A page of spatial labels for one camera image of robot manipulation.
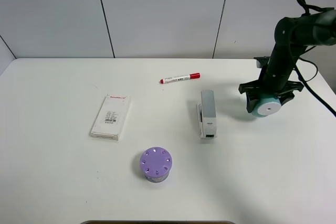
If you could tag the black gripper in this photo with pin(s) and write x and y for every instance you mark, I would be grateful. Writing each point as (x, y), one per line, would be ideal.
(273, 80)

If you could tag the teal pencil sharpener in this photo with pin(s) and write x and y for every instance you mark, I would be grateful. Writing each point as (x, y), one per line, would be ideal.
(267, 105)

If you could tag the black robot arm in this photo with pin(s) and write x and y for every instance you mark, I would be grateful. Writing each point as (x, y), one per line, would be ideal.
(294, 35)

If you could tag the grey white stapler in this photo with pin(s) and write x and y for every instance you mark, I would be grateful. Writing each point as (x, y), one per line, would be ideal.
(206, 113)

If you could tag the red whiteboard marker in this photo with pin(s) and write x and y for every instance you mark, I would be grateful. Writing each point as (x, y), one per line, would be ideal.
(180, 78)

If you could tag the purple round air freshener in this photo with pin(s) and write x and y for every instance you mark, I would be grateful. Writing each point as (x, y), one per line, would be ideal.
(155, 164)

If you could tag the white flat cardboard box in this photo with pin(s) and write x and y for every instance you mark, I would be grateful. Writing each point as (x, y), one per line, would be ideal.
(111, 117)

